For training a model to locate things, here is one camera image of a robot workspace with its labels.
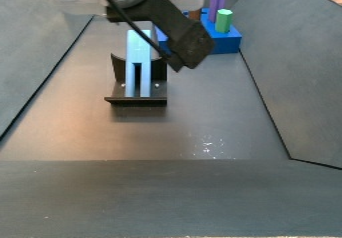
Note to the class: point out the black curved fixture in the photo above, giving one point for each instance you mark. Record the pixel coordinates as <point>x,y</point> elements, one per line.
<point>157,98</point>

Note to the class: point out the brown cylinder block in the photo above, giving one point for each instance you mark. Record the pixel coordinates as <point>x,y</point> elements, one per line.
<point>193,15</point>

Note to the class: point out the blue shape-sorter base block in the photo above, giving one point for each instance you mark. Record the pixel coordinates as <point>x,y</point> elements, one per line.
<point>227,42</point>

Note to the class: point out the green hexagonal block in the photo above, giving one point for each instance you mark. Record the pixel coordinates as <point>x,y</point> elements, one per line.
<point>223,20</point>

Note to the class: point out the light blue square-circle object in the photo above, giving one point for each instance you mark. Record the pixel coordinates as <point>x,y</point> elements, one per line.
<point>137,66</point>

